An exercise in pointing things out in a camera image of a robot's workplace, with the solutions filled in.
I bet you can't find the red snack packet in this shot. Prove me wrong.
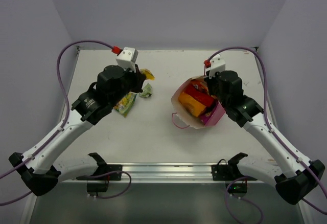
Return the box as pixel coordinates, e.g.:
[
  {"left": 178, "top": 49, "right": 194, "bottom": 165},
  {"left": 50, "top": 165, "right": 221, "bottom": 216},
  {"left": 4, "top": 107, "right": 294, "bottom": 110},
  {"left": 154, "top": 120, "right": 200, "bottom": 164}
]
[{"left": 184, "top": 84, "right": 215, "bottom": 107}]

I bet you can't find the small yellow green snack packet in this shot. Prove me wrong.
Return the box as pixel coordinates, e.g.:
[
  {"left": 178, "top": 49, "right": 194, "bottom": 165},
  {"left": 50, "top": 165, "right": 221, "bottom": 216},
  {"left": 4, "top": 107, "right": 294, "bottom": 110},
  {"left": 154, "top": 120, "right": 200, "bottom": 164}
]
[{"left": 138, "top": 68, "right": 156, "bottom": 98}]

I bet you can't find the purple snack packet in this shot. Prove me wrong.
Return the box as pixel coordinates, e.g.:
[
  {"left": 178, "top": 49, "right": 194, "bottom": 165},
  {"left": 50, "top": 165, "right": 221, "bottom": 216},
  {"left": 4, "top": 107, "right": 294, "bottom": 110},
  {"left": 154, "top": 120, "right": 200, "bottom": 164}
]
[{"left": 199, "top": 101, "right": 218, "bottom": 125}]

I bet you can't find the pink and white paper bag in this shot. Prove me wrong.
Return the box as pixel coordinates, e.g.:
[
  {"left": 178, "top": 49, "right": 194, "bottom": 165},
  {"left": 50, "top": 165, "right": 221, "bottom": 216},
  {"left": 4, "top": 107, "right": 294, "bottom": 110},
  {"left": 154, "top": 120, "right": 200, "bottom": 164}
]
[{"left": 171, "top": 76, "right": 225, "bottom": 129}]

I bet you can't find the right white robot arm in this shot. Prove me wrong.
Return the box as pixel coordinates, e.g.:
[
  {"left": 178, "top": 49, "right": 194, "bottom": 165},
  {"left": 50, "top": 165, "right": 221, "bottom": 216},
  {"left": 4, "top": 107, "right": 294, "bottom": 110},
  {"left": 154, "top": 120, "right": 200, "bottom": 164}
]
[{"left": 204, "top": 71, "right": 325, "bottom": 205}]

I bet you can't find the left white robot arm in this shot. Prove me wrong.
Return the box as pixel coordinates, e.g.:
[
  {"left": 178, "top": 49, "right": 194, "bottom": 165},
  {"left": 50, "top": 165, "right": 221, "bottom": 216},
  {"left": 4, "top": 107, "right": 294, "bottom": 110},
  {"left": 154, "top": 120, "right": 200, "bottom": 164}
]
[{"left": 9, "top": 65, "right": 146, "bottom": 196}]

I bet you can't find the brown orange snack packet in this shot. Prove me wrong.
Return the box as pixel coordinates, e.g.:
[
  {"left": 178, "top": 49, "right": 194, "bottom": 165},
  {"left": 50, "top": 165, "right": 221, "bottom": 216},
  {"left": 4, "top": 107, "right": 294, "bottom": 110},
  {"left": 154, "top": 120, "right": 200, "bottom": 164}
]
[{"left": 191, "top": 79, "right": 208, "bottom": 94}]

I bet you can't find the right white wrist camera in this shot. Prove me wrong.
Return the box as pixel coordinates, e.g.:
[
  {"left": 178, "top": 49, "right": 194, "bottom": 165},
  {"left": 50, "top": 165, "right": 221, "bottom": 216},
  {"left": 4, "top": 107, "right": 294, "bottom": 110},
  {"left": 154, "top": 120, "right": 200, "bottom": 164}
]
[{"left": 204, "top": 54, "right": 225, "bottom": 78}]

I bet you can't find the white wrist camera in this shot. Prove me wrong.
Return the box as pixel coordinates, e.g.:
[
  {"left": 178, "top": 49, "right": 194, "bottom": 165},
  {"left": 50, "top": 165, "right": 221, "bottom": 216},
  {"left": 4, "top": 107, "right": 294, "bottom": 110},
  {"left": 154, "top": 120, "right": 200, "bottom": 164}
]
[
  {"left": 116, "top": 47, "right": 138, "bottom": 73},
  {"left": 204, "top": 54, "right": 225, "bottom": 78}
]

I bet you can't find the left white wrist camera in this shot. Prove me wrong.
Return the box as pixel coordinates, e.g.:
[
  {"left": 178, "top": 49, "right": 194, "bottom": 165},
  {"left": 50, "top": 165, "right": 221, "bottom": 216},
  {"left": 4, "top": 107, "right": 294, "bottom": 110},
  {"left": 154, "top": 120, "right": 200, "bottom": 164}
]
[{"left": 116, "top": 47, "right": 138, "bottom": 73}]

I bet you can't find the aluminium front rail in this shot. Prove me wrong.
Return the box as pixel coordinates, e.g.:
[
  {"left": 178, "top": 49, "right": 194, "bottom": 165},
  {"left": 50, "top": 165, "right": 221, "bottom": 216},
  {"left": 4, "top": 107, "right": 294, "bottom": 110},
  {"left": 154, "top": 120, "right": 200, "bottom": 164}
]
[{"left": 33, "top": 163, "right": 302, "bottom": 183}]

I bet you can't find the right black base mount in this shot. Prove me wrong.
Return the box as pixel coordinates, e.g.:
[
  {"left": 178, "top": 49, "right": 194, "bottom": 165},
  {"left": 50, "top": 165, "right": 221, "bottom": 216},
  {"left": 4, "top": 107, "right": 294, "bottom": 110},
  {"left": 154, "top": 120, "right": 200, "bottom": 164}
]
[{"left": 211, "top": 152, "right": 256, "bottom": 197}]

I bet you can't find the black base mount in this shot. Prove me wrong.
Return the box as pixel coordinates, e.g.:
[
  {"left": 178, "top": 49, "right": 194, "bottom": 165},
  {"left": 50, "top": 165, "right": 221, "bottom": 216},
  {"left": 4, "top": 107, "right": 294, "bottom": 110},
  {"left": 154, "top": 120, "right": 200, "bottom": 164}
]
[
  {"left": 76, "top": 152, "right": 123, "bottom": 199},
  {"left": 211, "top": 152, "right": 256, "bottom": 197}
]

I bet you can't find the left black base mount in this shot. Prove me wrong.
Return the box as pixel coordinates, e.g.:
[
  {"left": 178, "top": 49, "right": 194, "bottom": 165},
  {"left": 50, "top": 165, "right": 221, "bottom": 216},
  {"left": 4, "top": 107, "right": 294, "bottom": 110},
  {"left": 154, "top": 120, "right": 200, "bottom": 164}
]
[{"left": 76, "top": 152, "right": 123, "bottom": 199}]

